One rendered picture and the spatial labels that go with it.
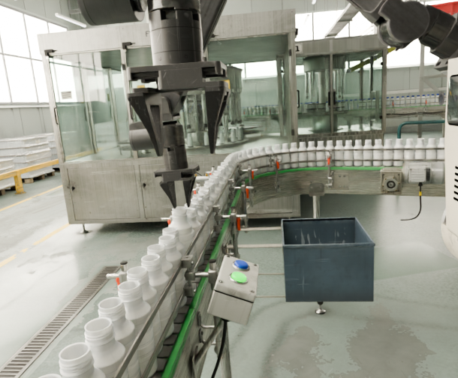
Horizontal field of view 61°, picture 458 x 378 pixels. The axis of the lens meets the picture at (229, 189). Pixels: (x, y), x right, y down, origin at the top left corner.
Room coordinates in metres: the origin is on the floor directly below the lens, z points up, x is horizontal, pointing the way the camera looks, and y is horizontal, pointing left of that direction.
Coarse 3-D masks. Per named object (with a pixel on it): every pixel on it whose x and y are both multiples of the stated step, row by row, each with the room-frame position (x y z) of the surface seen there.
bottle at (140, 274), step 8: (128, 272) 0.66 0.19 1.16; (136, 272) 0.67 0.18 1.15; (144, 272) 0.65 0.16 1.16; (144, 280) 0.65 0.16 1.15; (144, 288) 0.64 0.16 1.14; (152, 288) 0.66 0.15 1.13; (144, 296) 0.63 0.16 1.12; (152, 296) 0.64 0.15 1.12; (152, 304) 0.64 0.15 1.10; (152, 320) 0.64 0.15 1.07; (160, 328) 0.66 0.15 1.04; (160, 336) 0.65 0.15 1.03
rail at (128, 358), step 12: (216, 204) 1.34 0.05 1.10; (204, 252) 1.06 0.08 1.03; (180, 264) 0.79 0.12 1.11; (168, 288) 0.69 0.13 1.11; (180, 300) 0.77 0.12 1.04; (156, 312) 0.61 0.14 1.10; (144, 324) 0.56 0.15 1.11; (168, 324) 0.67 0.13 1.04; (132, 348) 0.50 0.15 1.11; (156, 348) 0.60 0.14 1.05; (120, 372) 0.45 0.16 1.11; (144, 372) 0.54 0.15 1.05
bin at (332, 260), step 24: (288, 240) 1.59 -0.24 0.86; (312, 240) 1.58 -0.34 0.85; (336, 240) 1.56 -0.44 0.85; (360, 240) 1.44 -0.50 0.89; (288, 264) 1.29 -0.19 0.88; (312, 264) 1.28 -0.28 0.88; (336, 264) 1.27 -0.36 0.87; (360, 264) 1.26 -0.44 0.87; (288, 288) 1.29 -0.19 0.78; (312, 288) 1.28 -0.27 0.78; (336, 288) 1.27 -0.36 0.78; (360, 288) 1.26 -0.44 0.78
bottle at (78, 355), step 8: (72, 344) 0.44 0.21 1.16; (80, 344) 0.44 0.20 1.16; (88, 344) 0.44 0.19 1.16; (64, 352) 0.43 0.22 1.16; (72, 352) 0.44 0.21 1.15; (80, 352) 0.44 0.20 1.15; (88, 352) 0.42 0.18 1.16; (64, 360) 0.41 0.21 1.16; (72, 360) 0.41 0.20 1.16; (80, 360) 0.41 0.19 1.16; (88, 360) 0.42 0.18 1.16; (64, 368) 0.41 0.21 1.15; (72, 368) 0.41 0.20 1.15; (80, 368) 0.41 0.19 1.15; (88, 368) 0.41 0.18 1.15; (96, 368) 0.44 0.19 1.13; (64, 376) 0.41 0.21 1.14; (72, 376) 0.40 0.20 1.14; (80, 376) 0.41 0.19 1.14; (88, 376) 0.41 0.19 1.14; (96, 376) 0.42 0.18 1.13; (104, 376) 0.43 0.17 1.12
